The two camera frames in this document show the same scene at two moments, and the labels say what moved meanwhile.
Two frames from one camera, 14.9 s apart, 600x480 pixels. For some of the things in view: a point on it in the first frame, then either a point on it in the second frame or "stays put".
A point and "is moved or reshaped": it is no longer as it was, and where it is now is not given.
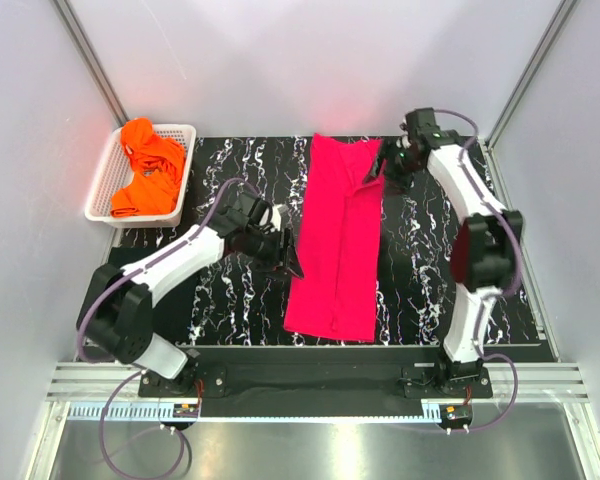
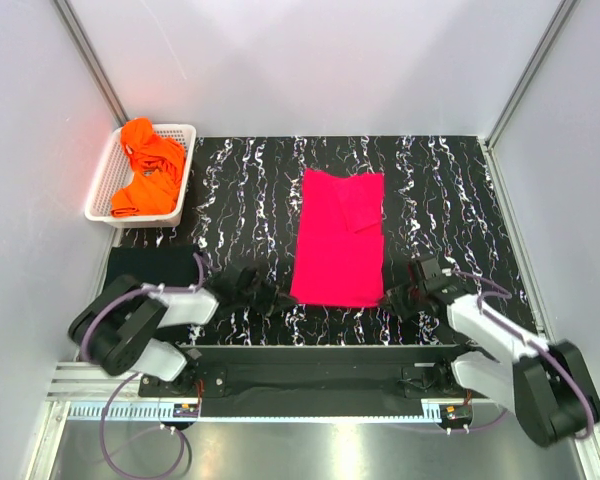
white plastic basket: [117, 170] stays put
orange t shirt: [160, 160] stays put
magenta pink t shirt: [334, 286] is moved or reshaped
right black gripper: [386, 153] to [394, 298]
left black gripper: [279, 273] to [270, 296]
